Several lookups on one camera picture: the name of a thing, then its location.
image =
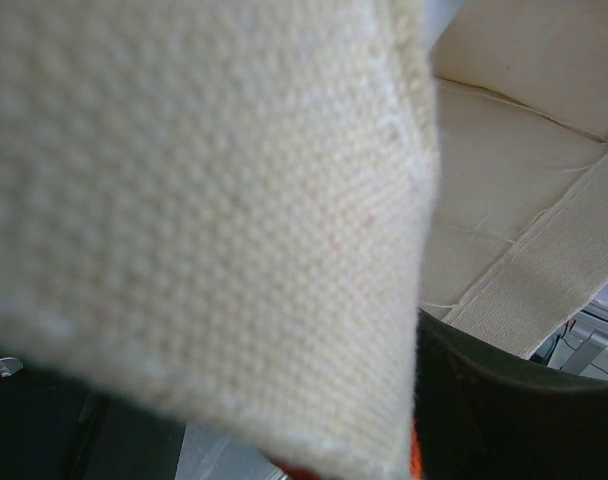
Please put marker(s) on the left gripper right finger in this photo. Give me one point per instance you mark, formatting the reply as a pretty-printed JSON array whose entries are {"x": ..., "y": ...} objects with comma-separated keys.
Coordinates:
[{"x": 482, "y": 413}]

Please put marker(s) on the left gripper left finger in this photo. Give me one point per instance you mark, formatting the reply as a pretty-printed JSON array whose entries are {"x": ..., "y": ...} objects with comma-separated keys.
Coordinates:
[{"x": 54, "y": 427}]

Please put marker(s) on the orange bag handle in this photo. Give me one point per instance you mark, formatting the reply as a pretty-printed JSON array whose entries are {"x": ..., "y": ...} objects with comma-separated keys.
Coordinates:
[{"x": 301, "y": 473}]

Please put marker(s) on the canvas tote bag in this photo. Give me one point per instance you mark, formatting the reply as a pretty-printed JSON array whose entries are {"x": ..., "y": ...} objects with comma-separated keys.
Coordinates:
[{"x": 233, "y": 212}]

